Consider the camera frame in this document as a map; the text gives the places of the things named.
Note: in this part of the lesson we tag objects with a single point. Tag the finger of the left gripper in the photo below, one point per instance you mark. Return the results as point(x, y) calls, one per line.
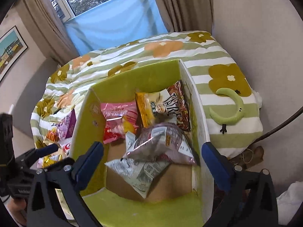
point(31, 156)

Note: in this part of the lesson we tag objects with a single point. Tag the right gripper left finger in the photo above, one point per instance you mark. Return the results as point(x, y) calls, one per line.
point(43, 205)

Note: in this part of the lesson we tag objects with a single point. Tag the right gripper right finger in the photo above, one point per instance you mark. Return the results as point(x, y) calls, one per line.
point(250, 196)

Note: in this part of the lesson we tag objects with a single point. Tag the orange white chip bag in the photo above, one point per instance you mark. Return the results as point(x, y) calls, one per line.
point(52, 136)

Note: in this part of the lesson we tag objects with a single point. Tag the red white cartoon bag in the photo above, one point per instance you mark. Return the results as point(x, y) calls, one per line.
point(65, 145)

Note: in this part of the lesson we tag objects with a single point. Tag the purple snack bag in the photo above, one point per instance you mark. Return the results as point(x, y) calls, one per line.
point(65, 127)

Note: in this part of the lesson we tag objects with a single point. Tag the pink marshmallow snack bag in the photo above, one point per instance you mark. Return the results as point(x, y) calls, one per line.
point(120, 119)

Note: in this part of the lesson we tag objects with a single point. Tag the green cardboard box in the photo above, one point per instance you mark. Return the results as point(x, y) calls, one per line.
point(183, 194)

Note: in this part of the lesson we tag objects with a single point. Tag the white triangular snack bag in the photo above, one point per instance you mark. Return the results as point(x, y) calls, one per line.
point(138, 174)

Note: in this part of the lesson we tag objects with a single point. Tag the dark purple bread pack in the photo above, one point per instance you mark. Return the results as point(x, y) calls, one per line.
point(161, 142)

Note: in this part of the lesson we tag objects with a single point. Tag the yellow brown snack bag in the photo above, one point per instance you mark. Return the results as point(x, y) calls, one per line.
point(167, 105)

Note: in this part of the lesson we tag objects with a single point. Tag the yellow gold snack bag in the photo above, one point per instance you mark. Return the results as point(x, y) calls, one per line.
point(48, 160)

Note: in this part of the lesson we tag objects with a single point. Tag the person's left hand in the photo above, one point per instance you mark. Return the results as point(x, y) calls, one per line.
point(15, 207)

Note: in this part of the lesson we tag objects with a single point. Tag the floral striped green quilt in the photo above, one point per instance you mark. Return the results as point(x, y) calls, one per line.
point(141, 63)

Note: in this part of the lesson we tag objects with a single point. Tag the green banana plush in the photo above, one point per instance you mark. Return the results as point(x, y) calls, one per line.
point(231, 114)

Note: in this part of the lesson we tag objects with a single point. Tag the framed town picture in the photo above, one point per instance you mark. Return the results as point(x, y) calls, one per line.
point(12, 47)

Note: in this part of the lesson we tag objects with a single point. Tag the left beige curtain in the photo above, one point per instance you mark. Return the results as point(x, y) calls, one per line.
point(46, 29)

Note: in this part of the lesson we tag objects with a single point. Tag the beige curtain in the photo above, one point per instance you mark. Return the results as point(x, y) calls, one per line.
point(46, 29)
point(186, 15)

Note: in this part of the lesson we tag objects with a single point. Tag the blue window cloth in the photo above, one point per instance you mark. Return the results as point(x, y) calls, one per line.
point(114, 23)

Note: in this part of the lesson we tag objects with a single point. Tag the right beige curtain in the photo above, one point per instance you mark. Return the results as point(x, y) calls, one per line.
point(186, 15)

